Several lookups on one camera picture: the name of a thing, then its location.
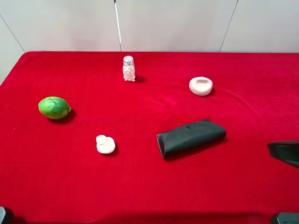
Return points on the black glasses pouch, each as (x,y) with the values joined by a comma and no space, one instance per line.
(189,136)

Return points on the glass bottle of white pills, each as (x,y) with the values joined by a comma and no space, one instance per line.
(128,69)

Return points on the white mushroom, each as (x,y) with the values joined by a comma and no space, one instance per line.
(104,144)

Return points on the red velvet tablecloth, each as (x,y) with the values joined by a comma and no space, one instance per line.
(51,171)

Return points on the green lime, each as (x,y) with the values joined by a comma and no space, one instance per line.
(54,107)

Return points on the black base corner right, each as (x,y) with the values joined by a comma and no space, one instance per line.
(285,218)

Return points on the black base corner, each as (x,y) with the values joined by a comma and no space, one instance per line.
(6,216)
(285,218)

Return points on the black base corner left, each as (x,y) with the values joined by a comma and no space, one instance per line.
(6,216)

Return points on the white wall pole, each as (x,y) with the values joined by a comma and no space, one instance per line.
(118,25)

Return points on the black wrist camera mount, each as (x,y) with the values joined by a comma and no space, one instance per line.
(286,151)

